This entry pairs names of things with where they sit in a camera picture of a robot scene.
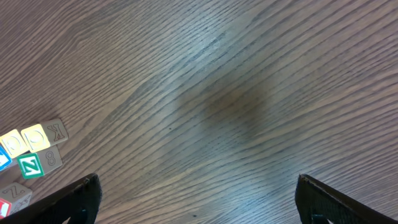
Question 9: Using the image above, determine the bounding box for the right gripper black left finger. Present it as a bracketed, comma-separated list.
[1, 173, 102, 224]

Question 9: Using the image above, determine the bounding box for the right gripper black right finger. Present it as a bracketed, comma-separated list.
[295, 174, 397, 224]

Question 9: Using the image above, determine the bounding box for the green Z wooden block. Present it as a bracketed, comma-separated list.
[16, 146, 63, 179]

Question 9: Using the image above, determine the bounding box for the red I wooden block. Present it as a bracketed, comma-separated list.
[1, 182, 33, 219]

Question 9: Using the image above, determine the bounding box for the yellow framed wooden block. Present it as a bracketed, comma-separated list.
[21, 118, 69, 152]

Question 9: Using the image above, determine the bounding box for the blue letter wooden block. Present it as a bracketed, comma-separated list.
[0, 146, 12, 171]

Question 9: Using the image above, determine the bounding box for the yellow top wooden block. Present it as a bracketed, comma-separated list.
[1, 129, 29, 159]

